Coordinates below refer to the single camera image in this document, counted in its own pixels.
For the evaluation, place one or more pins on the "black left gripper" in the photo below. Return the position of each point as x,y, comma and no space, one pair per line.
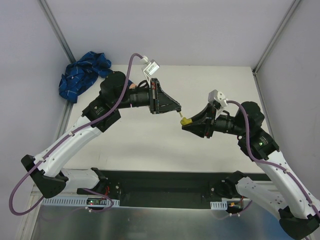
153,97

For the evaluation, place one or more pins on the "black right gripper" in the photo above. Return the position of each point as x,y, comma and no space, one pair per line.
209,124

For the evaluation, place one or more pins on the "yellow nail polish bottle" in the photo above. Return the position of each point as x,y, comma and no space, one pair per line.
185,121

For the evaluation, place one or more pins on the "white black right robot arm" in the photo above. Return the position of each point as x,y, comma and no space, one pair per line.
295,207

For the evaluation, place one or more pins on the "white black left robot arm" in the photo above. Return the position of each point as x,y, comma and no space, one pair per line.
48,167

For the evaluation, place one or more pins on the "mannequin hand with nails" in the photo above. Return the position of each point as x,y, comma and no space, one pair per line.
132,86

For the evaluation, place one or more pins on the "blue striped cloth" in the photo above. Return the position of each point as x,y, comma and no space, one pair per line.
79,76

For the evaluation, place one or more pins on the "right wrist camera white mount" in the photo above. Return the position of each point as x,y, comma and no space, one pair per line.
217,99

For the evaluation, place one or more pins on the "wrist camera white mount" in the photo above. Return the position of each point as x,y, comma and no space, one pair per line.
149,67
217,99

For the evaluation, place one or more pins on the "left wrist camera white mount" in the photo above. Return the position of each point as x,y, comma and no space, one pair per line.
149,67

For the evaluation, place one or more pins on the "right white slotted cable duct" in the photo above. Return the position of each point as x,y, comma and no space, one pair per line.
219,205

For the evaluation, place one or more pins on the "white slotted cable duct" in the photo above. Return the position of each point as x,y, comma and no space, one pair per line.
72,201
219,205

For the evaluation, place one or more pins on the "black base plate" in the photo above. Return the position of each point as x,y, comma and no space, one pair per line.
173,190

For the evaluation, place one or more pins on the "right aluminium frame post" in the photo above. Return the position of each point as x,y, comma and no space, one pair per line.
276,35

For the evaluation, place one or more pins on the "aluminium frame post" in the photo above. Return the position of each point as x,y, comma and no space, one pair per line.
56,29
276,35

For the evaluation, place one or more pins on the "left aluminium frame post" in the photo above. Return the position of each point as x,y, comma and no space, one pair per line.
56,29

